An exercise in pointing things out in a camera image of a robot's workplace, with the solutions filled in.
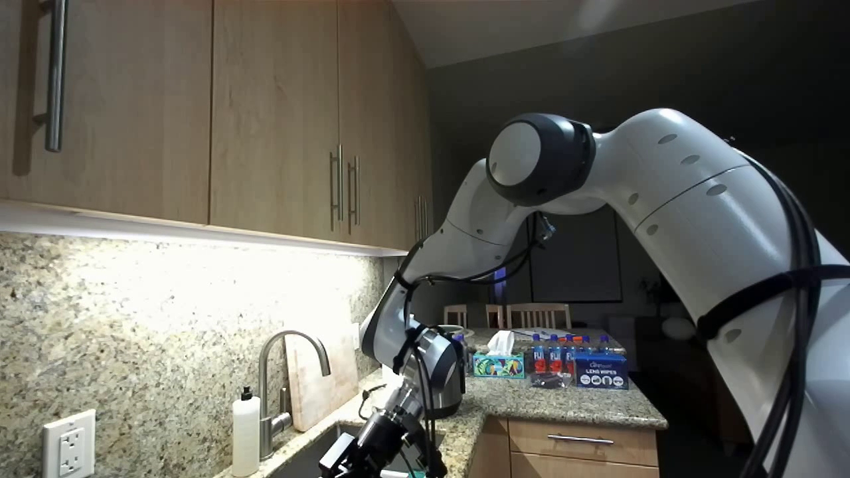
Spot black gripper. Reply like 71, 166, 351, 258
317, 379, 428, 478

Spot stainless steel sink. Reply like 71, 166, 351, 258
262, 417, 395, 478

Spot wooden cutting board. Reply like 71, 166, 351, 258
282, 336, 362, 435

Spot steel rice cooker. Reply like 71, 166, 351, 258
411, 323, 471, 421

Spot curved steel faucet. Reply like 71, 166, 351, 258
254, 327, 335, 462

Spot white soap bottle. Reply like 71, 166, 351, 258
229, 385, 265, 478

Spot teal tissue box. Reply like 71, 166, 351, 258
471, 327, 528, 383

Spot wooden dining chair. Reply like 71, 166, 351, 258
505, 299, 573, 331
442, 299, 471, 330
482, 299, 508, 331

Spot wooden base cabinet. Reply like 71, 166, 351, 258
462, 413, 664, 478

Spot pack of water bottles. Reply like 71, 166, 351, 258
527, 330, 633, 393

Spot wooden upper cabinets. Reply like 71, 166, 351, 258
0, 0, 435, 254

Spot steel drawer handle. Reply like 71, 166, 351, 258
545, 429, 616, 448

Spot steel upper cabinet handle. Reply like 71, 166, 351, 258
33, 0, 71, 154
328, 149, 346, 235

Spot white wall power outlet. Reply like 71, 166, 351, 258
41, 405, 99, 478

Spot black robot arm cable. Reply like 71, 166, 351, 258
387, 154, 826, 478

